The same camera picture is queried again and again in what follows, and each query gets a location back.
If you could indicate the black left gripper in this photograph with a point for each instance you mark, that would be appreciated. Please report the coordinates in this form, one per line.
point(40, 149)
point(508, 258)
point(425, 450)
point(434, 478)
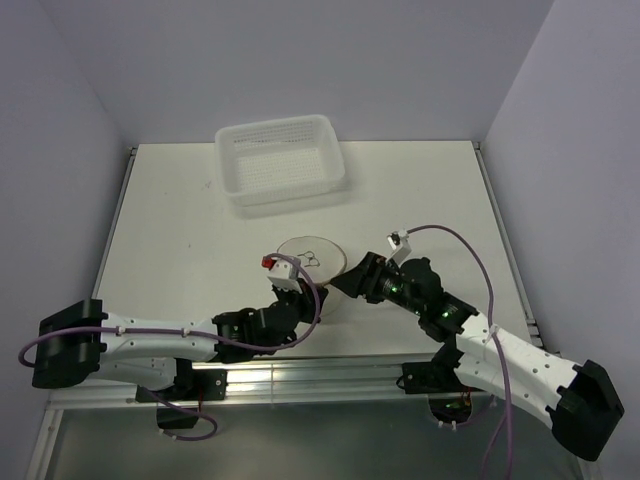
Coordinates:
point(308, 300)

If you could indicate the aluminium rail frame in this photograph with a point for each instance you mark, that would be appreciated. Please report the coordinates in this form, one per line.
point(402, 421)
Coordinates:
point(178, 249)

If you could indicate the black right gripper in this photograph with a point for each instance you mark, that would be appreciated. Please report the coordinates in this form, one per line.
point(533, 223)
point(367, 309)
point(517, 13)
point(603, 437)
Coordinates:
point(364, 278)

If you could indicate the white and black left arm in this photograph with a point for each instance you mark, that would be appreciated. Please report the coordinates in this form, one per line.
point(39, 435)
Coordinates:
point(83, 341)

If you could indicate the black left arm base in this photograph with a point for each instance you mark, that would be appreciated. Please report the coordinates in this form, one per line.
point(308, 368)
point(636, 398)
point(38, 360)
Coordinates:
point(180, 407)

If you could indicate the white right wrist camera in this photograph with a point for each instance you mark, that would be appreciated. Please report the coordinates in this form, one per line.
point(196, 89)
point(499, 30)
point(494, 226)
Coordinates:
point(400, 247)

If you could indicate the white perforated plastic basket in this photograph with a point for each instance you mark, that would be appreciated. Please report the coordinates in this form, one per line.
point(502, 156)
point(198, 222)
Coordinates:
point(278, 160)

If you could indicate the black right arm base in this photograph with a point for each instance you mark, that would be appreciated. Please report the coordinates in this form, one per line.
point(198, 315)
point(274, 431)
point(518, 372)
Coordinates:
point(449, 400)

